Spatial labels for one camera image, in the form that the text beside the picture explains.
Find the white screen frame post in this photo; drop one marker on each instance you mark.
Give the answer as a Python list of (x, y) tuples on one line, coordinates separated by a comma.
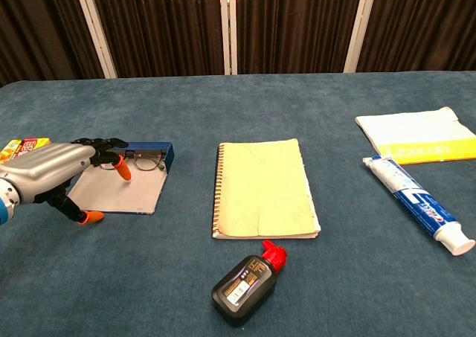
[(360, 24), (228, 28), (94, 28)]

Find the yellow red snack box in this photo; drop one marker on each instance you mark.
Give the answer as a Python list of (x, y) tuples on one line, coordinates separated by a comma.
[(15, 149)]

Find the black ink bottle red cap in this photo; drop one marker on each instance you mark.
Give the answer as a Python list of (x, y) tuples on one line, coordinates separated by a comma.
[(241, 288)]

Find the blue white toothpaste tube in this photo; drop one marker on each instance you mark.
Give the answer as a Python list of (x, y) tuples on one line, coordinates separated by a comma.
[(416, 195)]

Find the yellow spiral notebook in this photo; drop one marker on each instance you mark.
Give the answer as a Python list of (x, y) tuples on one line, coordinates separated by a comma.
[(264, 188)]

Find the blue felt table mat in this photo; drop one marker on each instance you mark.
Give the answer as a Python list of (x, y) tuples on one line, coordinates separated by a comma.
[(238, 102)]

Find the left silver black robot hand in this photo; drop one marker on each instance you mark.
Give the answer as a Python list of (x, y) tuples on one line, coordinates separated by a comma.
[(48, 169)]

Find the thin wire-frame eyeglasses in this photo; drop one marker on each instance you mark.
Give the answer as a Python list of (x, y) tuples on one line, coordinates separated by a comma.
[(147, 164)]

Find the dark brown curtain panel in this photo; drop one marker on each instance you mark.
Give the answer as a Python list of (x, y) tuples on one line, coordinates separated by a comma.
[(424, 24), (37, 28), (297, 24), (160, 28)]

